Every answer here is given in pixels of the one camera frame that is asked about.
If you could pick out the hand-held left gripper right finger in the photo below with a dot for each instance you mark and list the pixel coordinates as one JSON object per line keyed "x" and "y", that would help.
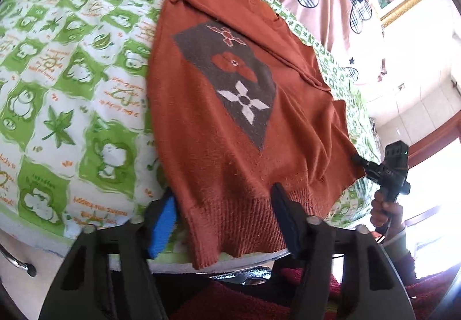
{"x": 288, "y": 221}

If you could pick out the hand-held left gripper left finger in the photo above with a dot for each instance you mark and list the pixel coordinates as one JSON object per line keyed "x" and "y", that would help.
{"x": 161, "y": 228}

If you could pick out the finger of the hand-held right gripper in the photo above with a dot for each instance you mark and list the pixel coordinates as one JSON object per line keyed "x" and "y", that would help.
{"x": 360, "y": 162}

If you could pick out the orange knitted sweater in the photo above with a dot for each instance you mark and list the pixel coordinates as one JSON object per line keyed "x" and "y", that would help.
{"x": 248, "y": 132}

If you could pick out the person's right forearm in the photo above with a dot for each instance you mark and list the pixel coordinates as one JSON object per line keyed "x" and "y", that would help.
{"x": 398, "y": 244}

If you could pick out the person's right hand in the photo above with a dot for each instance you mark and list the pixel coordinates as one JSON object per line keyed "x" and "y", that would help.
{"x": 379, "y": 212}

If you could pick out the dark red fuzzy cloth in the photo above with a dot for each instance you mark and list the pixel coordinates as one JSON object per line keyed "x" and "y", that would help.
{"x": 259, "y": 300}

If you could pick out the chrome tube with black cap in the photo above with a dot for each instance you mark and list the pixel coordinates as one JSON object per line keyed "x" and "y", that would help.
{"x": 16, "y": 260}

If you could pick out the green leaf printed bed sheet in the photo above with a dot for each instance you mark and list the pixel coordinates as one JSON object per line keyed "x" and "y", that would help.
{"x": 72, "y": 89}

